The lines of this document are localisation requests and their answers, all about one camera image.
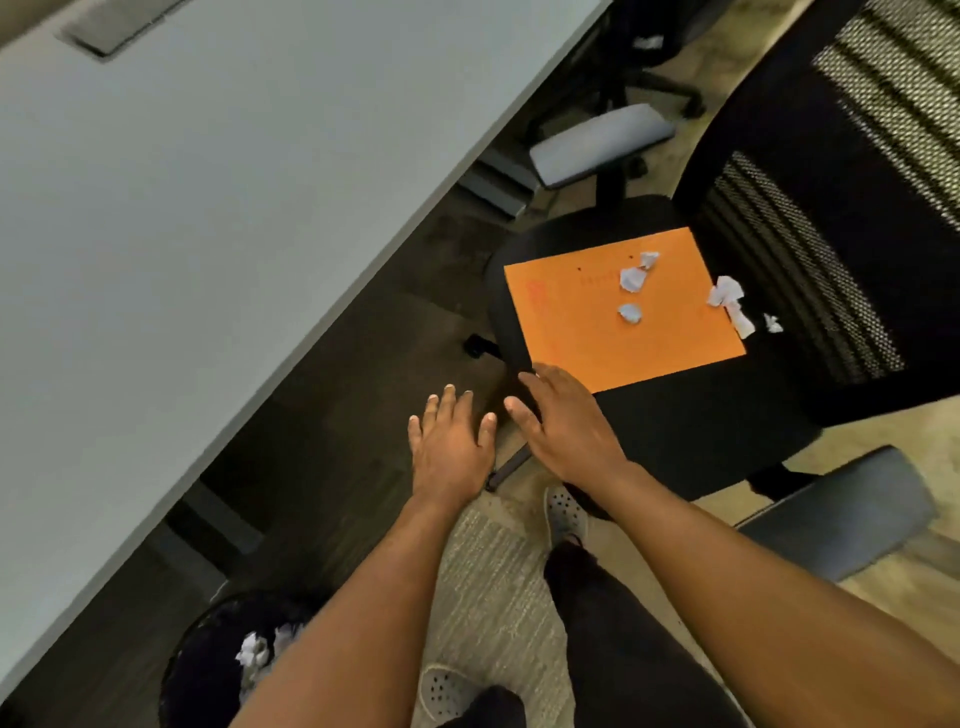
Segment orange paper envelope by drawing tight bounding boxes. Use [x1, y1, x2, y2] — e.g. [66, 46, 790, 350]
[503, 227, 748, 395]

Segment person's grey clog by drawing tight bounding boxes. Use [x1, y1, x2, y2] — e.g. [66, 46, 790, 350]
[543, 485, 591, 550]
[417, 664, 490, 726]

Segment grey desk cable cover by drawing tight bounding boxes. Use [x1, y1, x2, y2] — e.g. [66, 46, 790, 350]
[58, 0, 195, 63]

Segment black chair lever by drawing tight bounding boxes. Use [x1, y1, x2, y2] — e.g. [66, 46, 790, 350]
[485, 442, 535, 494]

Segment person's left grey clog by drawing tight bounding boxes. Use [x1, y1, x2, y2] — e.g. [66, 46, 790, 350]
[417, 664, 490, 726]

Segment black mesh office chair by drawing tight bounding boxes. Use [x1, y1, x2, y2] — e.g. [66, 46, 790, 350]
[486, 0, 960, 524]

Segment grey chair armrest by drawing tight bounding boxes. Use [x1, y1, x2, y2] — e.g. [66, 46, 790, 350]
[528, 102, 678, 190]
[736, 445, 939, 585]

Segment crumpled white papers in bin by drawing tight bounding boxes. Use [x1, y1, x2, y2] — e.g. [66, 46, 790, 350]
[234, 621, 305, 695]

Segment black trash bin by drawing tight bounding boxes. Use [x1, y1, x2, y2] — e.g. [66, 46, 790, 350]
[158, 591, 335, 728]

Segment black office chair base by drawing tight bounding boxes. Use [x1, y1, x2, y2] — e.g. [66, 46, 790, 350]
[525, 0, 732, 144]

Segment person's right grey clog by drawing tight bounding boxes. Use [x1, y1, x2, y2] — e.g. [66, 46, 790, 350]
[543, 485, 591, 550]

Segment person's right forearm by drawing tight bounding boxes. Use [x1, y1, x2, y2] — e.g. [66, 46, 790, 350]
[596, 459, 960, 728]

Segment person's right hand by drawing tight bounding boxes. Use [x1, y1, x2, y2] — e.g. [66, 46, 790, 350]
[504, 363, 631, 498]

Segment person's left hand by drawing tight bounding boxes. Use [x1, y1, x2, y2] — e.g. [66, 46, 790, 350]
[408, 384, 498, 513]

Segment long crumpled white paper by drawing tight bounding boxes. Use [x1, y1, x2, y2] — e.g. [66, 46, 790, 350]
[706, 275, 757, 340]

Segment grey desk foot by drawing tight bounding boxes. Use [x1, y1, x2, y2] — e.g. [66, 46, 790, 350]
[142, 478, 265, 601]
[456, 144, 543, 220]

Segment black trousers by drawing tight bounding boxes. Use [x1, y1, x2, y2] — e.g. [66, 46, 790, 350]
[438, 538, 751, 728]

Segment person's left forearm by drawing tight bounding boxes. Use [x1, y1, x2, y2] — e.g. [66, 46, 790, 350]
[231, 491, 470, 728]

